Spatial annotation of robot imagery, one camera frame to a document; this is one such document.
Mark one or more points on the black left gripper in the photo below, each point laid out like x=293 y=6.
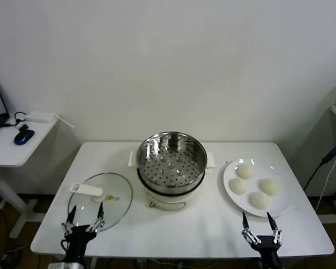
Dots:
x=77 y=238

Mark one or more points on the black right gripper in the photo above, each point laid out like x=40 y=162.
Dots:
x=268 y=246

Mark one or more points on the white steamed baozi bun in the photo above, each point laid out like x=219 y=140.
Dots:
x=238 y=185
x=246 y=171
x=259 y=199
x=268 y=186

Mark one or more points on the perforated steel steamer basket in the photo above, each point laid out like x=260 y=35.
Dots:
x=170 y=143

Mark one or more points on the white ceramic plate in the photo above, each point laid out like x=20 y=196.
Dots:
x=277 y=173

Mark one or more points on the white side table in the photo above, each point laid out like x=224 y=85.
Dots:
x=16 y=154

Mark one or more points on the blue black computer mouse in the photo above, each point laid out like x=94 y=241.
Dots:
x=23 y=137

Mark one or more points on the small black dongle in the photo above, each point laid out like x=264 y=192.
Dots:
x=22 y=128

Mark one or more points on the white power box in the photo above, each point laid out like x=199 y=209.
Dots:
x=39 y=115

